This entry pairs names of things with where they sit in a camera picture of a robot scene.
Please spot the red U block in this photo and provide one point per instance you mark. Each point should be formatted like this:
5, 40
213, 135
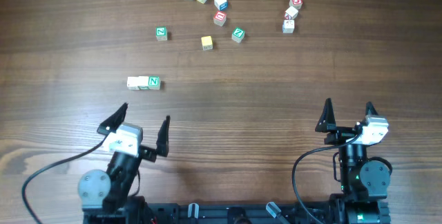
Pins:
220, 18

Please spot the green Z block left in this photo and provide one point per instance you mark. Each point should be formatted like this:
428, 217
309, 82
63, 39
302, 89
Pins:
161, 33

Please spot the red letter block right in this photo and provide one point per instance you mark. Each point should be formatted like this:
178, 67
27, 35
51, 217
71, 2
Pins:
297, 4

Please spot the white block dotted face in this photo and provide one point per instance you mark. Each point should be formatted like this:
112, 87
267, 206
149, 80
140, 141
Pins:
132, 83

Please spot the green z block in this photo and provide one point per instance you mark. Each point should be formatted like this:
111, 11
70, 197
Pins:
161, 33
238, 35

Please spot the plain wooden block blue side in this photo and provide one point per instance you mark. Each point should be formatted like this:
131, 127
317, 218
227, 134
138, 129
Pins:
221, 4

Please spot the white block green side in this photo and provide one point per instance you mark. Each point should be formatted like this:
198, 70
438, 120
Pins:
142, 82

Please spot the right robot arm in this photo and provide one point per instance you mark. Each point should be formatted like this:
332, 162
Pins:
364, 180

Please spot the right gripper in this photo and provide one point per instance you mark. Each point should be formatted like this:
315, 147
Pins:
327, 123

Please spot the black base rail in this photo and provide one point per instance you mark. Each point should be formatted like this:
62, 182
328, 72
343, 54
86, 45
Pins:
325, 212

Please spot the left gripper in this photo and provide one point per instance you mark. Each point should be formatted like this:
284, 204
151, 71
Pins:
161, 148

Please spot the white picture block right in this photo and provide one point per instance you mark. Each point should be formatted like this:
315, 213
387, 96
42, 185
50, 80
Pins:
288, 26

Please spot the green Z block centre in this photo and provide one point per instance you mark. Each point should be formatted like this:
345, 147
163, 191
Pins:
238, 35

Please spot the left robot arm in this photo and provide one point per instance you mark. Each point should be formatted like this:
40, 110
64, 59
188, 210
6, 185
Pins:
105, 194

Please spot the white block red side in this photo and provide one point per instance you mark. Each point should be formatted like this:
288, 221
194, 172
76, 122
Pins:
291, 13

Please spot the green N block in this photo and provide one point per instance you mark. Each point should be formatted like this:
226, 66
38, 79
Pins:
154, 83

